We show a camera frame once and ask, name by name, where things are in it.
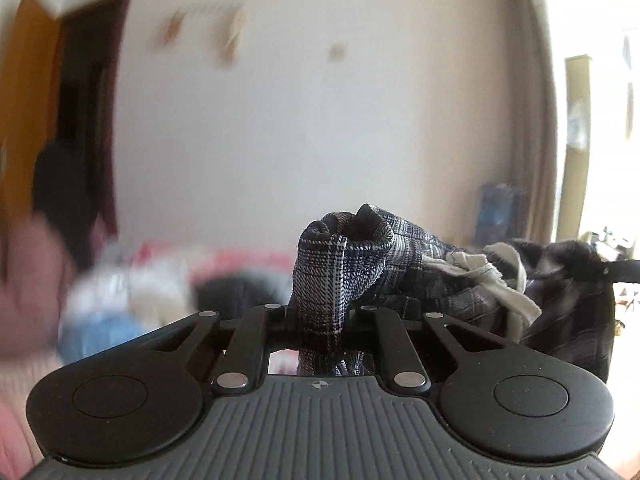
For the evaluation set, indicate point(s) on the mauve quilt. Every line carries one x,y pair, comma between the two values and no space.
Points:
25,285

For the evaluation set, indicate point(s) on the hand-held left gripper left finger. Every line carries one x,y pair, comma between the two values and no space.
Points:
272,321

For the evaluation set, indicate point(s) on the black white plaid pants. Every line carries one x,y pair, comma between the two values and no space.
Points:
320,280

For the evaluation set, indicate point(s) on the dark hanging garment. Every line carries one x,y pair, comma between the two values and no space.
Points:
65,195

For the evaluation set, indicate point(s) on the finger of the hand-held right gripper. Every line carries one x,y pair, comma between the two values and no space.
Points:
620,270

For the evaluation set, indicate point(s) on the sky blue garment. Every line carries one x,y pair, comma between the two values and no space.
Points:
100,340

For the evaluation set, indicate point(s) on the beige curtain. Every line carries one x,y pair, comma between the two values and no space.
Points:
535,110

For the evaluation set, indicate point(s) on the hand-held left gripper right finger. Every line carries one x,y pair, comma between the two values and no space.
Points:
380,330

